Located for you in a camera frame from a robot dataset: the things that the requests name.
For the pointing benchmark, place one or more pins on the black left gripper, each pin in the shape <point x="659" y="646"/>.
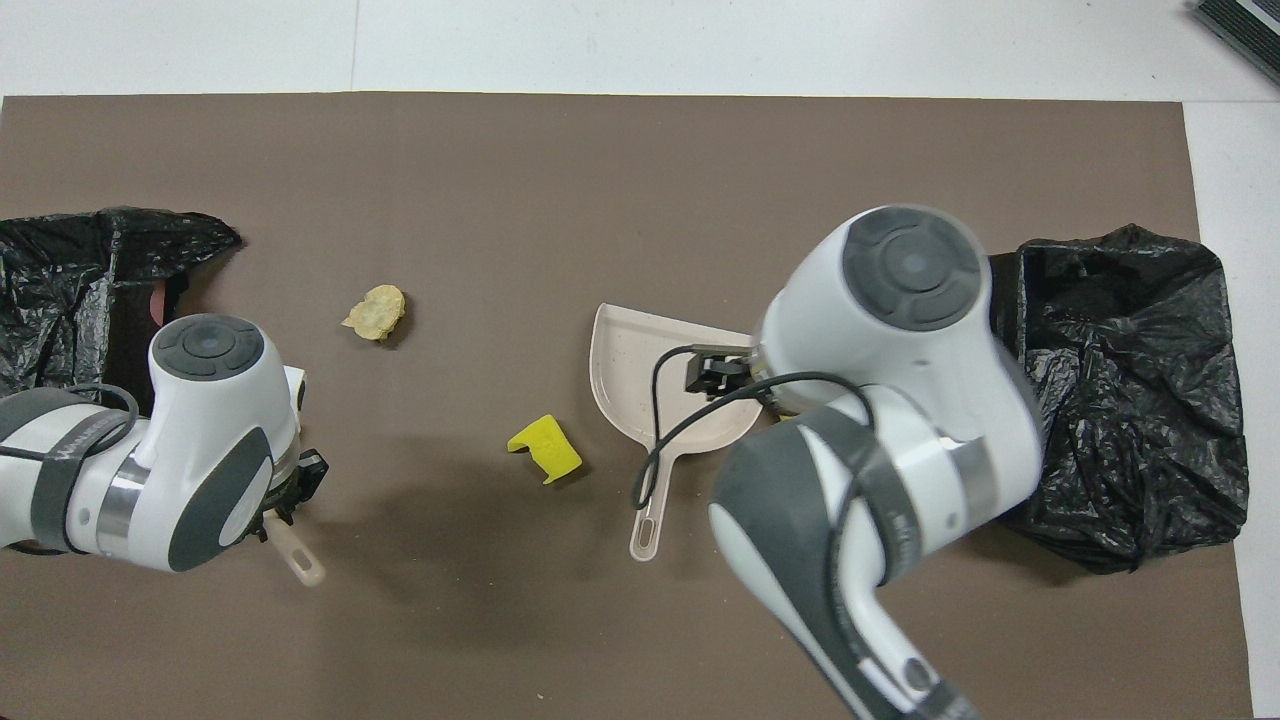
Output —
<point x="305" y="475"/>

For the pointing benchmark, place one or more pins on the beige plastic dustpan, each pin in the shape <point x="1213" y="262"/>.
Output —
<point x="630" y="370"/>

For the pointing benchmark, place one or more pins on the yellow sponge with green pad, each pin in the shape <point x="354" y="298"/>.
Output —
<point x="547" y="450"/>

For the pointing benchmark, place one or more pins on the black ribbed object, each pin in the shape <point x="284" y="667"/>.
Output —
<point x="1245" y="30"/>

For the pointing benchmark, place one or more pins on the beige brush black bristles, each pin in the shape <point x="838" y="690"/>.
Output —
<point x="300" y="560"/>

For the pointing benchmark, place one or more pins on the brown table mat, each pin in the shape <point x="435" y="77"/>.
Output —
<point x="600" y="180"/>

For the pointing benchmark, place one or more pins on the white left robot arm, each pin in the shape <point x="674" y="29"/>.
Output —
<point x="190" y="440"/>

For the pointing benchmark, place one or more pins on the crusty bread piece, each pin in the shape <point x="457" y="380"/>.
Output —
<point x="375" y="312"/>

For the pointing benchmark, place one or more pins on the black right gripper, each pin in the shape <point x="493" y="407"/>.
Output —
<point x="715" y="370"/>

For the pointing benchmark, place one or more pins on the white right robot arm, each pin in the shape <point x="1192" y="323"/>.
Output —
<point x="900" y="420"/>

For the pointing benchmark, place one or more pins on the bin with black bag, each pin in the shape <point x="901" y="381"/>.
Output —
<point x="60" y="280"/>
<point x="1130" y="400"/>

